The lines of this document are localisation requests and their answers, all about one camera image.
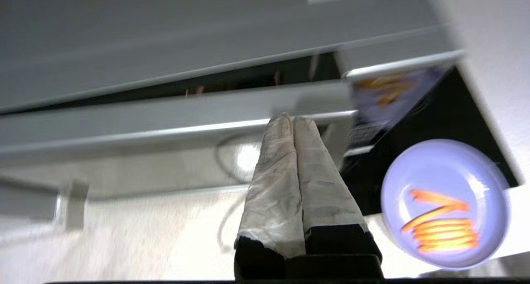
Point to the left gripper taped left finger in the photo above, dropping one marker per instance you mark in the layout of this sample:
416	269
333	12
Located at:
273	201

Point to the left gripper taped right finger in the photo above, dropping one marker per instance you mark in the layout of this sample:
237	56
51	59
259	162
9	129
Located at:
327	201

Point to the lilac round plate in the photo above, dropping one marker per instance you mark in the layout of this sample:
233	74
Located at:
439	168

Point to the silver Panasonic microwave oven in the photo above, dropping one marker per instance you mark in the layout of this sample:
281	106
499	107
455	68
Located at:
207	27

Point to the golden french fry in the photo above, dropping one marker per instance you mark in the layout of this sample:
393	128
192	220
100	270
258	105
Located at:
449	246
426	217
439	199
449	237
445	224
447	231

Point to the black induction cooktop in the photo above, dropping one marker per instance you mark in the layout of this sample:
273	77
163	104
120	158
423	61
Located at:
447	122

